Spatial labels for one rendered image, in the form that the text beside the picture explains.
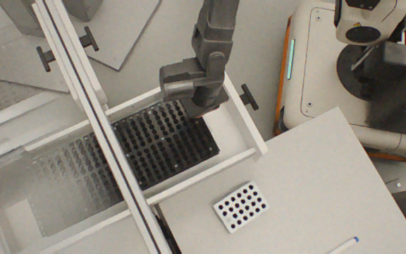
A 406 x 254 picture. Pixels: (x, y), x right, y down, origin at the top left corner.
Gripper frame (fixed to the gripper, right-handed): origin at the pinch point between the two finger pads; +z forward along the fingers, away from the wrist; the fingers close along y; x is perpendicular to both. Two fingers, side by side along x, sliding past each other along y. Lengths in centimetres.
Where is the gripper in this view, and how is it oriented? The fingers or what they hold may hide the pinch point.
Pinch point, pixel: (197, 109)
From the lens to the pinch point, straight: 101.3
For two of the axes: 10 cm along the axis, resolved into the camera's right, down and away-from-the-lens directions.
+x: 4.6, 8.6, -2.2
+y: -8.8, 4.0, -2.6
